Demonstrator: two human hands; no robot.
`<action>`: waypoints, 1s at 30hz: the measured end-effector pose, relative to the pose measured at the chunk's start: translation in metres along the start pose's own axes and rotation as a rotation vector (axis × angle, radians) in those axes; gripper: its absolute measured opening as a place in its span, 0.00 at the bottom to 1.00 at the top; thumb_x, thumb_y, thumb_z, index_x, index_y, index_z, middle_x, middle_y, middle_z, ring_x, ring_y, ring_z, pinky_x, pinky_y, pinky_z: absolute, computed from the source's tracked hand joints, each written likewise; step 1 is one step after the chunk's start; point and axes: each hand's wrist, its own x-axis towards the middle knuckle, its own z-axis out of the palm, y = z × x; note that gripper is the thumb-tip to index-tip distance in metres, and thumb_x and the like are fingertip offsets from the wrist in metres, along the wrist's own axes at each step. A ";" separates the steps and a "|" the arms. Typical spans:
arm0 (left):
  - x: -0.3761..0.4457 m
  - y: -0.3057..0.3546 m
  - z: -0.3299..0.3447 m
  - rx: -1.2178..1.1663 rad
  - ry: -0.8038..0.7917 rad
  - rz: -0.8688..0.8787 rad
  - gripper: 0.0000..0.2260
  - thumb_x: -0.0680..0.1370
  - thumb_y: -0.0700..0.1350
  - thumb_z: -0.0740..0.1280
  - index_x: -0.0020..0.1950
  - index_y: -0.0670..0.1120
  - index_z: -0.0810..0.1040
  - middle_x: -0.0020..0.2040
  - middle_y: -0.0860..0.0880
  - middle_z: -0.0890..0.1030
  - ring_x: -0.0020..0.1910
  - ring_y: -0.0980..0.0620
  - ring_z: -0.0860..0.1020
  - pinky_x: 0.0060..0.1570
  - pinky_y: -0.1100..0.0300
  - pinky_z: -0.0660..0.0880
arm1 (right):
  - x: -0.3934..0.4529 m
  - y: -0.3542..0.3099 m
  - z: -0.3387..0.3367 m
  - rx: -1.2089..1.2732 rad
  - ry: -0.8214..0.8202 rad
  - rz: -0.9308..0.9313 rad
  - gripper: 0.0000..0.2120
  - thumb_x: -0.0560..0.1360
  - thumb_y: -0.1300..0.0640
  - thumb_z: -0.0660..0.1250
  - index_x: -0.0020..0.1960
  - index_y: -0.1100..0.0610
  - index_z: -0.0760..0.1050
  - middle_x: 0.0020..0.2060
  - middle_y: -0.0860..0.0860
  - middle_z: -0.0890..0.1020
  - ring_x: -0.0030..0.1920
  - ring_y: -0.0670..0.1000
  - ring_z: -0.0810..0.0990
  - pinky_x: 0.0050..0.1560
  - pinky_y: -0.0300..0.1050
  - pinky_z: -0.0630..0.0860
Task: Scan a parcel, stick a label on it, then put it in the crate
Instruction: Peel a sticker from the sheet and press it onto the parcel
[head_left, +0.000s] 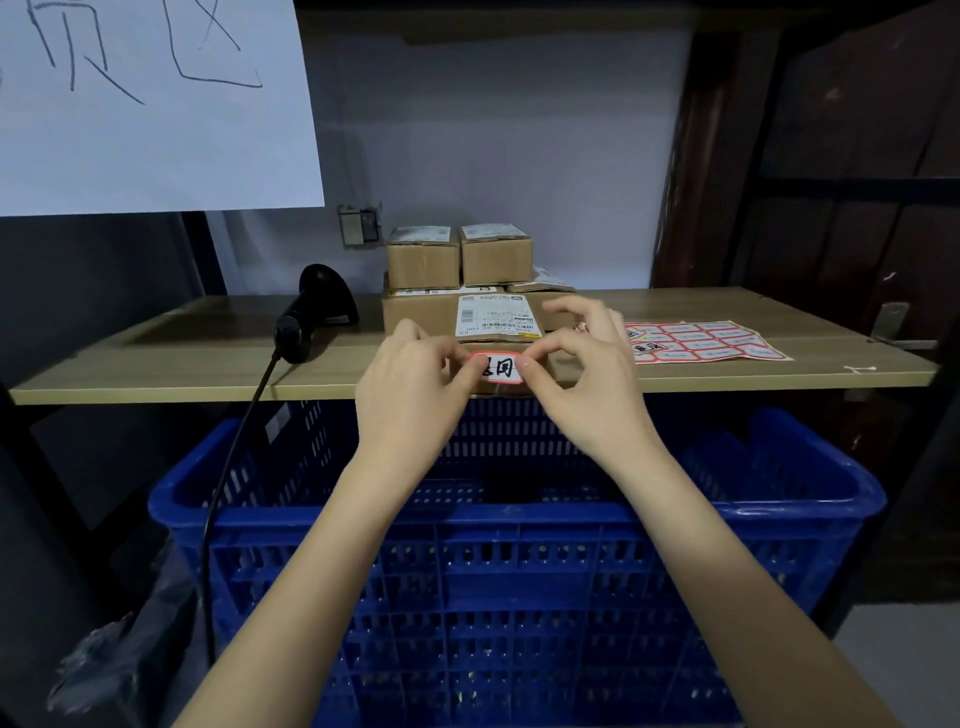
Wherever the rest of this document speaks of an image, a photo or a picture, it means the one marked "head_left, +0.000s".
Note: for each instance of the person's left forearm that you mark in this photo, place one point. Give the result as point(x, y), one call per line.
point(300, 615)

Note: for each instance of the wall socket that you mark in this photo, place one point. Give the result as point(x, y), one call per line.
point(358, 225)

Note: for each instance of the red white sticker sheets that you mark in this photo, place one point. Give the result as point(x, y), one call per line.
point(712, 341)

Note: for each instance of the grey plastic bag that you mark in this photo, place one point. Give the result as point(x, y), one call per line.
point(127, 660)

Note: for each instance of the blue plastic crate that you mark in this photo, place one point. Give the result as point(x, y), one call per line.
point(510, 585)

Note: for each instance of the white paper sign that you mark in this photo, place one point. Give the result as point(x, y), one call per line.
point(150, 150)

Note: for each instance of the dark wooden door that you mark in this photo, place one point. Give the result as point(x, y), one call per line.
point(840, 112)

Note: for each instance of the person's left hand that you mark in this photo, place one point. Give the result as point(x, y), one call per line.
point(405, 405)

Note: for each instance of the person's right hand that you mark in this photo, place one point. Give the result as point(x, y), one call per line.
point(592, 397)

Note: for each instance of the person's right forearm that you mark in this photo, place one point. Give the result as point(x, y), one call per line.
point(750, 600)

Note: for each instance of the wooden shelf board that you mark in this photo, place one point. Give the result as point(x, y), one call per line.
point(825, 337)

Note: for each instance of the black metal shelf frame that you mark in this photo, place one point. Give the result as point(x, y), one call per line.
point(202, 255)

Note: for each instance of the black barcode scanner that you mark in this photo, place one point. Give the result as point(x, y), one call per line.
point(319, 307)

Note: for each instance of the cardboard box with shipping label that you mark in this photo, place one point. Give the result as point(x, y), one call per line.
point(495, 319)
point(496, 259)
point(420, 311)
point(540, 283)
point(424, 262)

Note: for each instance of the small white scrap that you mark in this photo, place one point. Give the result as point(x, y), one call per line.
point(861, 369)

